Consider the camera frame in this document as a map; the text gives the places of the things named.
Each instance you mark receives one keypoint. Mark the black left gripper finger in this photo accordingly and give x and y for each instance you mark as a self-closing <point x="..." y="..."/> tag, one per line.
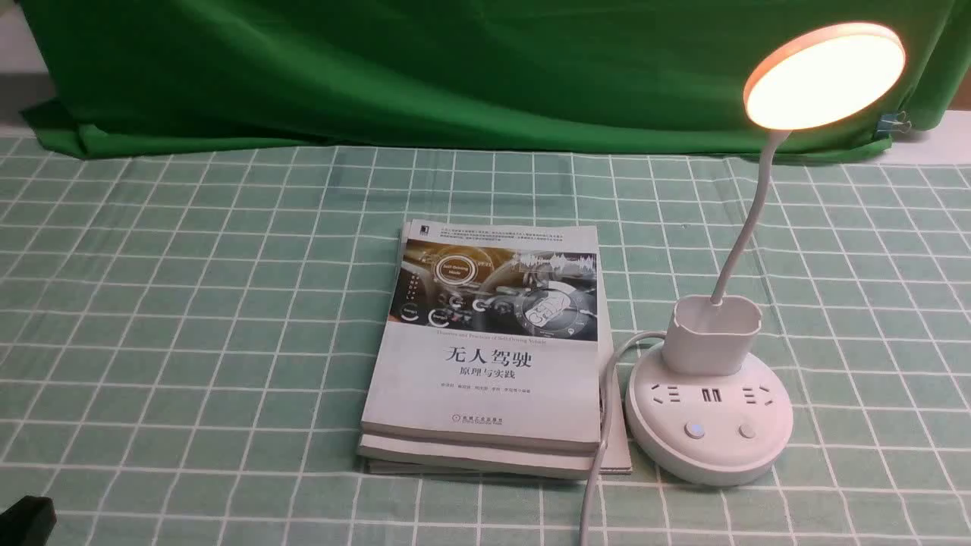
<point x="30" y="521"/>

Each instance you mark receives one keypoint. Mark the white desk lamp with sockets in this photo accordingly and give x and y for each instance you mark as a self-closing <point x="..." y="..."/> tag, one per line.
<point x="699" y="403"/>

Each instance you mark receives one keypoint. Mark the green checkered tablecloth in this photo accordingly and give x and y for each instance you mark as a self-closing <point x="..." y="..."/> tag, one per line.
<point x="187" y="342"/>

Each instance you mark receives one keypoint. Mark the middle white book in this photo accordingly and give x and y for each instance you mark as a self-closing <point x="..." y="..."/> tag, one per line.
<point x="400" y="456"/>

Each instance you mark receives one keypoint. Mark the green backdrop cloth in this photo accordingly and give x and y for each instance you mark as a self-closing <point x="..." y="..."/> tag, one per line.
<point x="161" y="77"/>

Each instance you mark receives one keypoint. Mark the top white self-driving book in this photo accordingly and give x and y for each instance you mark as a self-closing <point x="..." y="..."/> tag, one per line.
<point x="485" y="356"/>

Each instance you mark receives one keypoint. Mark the bottom thin grey book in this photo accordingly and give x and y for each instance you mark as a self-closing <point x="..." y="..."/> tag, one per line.
<point x="618" y="447"/>

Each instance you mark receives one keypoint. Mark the blue binder clip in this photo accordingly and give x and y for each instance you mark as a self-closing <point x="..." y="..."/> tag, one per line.
<point x="892" y="123"/>

